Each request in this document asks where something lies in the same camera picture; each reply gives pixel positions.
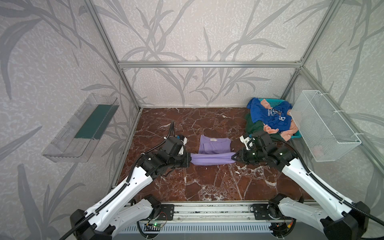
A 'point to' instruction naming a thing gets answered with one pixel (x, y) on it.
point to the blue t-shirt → (276, 118)
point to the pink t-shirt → (287, 135)
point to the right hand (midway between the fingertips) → (232, 152)
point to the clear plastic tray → (77, 142)
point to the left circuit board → (154, 227)
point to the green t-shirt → (258, 126)
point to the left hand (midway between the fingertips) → (193, 155)
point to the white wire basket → (325, 134)
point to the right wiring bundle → (282, 229)
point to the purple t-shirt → (213, 151)
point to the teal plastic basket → (272, 102)
